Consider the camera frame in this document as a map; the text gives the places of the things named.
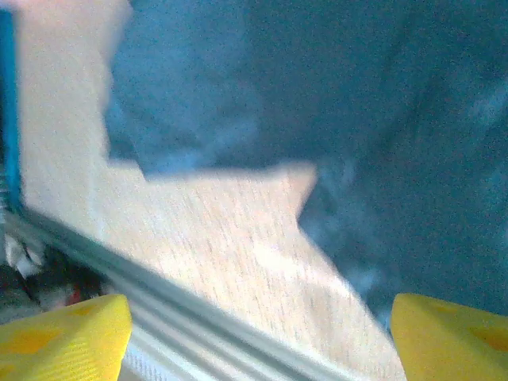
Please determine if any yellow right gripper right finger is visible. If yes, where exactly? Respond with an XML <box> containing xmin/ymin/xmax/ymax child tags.
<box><xmin>390</xmin><ymin>292</ymin><xmax>508</xmax><ymax>381</ymax></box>

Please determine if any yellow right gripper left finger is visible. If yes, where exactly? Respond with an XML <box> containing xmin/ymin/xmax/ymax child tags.
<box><xmin>0</xmin><ymin>293</ymin><xmax>133</xmax><ymax>381</ymax></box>

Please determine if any blue t-shirt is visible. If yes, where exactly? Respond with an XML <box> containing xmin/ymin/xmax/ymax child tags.
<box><xmin>105</xmin><ymin>0</ymin><xmax>508</xmax><ymax>330</ymax></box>

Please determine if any blue table edge strip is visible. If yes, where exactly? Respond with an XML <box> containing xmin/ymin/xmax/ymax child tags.
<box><xmin>0</xmin><ymin>7</ymin><xmax>25</xmax><ymax>217</ymax></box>

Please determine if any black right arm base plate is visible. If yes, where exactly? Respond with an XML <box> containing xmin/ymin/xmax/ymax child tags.
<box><xmin>0</xmin><ymin>237</ymin><xmax>104</xmax><ymax>313</ymax></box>

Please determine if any aluminium rail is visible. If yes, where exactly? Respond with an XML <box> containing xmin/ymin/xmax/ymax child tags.
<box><xmin>0</xmin><ymin>206</ymin><xmax>358</xmax><ymax>381</ymax></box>

